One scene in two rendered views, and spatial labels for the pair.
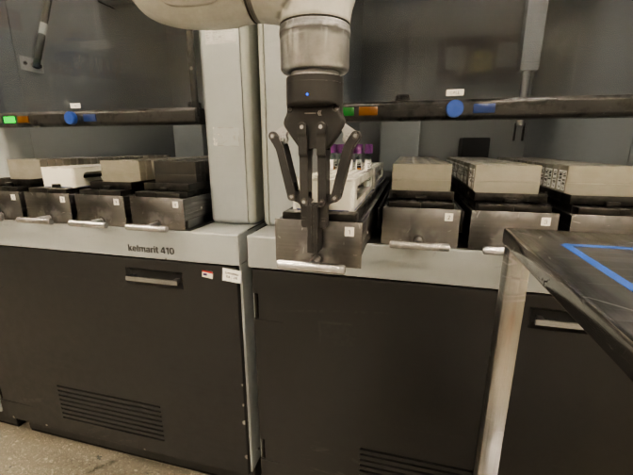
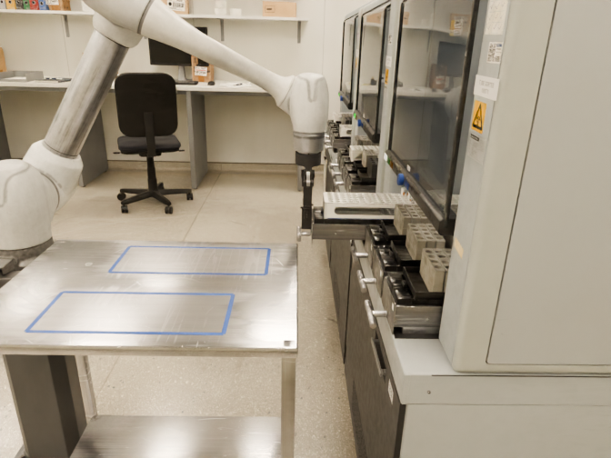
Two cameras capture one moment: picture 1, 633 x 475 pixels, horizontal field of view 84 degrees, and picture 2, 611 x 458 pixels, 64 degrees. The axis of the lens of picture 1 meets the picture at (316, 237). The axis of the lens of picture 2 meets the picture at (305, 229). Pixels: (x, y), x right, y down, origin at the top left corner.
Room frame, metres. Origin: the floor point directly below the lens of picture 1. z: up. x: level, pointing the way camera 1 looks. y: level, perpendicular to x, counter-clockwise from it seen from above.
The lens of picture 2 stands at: (0.12, -1.32, 1.31)
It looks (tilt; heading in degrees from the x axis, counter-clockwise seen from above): 22 degrees down; 74
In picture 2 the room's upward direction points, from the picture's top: 2 degrees clockwise
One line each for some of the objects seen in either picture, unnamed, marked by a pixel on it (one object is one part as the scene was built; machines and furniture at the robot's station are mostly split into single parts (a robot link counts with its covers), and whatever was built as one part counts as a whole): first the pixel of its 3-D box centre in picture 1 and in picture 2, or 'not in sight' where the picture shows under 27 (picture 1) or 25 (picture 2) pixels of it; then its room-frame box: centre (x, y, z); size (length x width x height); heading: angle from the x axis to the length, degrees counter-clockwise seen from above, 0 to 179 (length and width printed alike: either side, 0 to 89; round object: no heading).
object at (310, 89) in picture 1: (315, 113); (307, 166); (0.50, 0.00, 0.96); 0.08 x 0.07 x 0.09; 76
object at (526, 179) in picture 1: (505, 181); (415, 243); (0.67, -0.36, 0.85); 0.12 x 0.02 x 0.06; 75
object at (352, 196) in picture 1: (339, 188); (373, 207); (0.69, -0.05, 0.83); 0.30 x 0.10 x 0.06; 166
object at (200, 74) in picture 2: not in sight; (203, 67); (0.48, 3.47, 1.02); 0.22 x 0.17 x 0.24; 75
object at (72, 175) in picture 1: (105, 175); (384, 155); (1.02, 0.60, 0.83); 0.30 x 0.10 x 0.06; 166
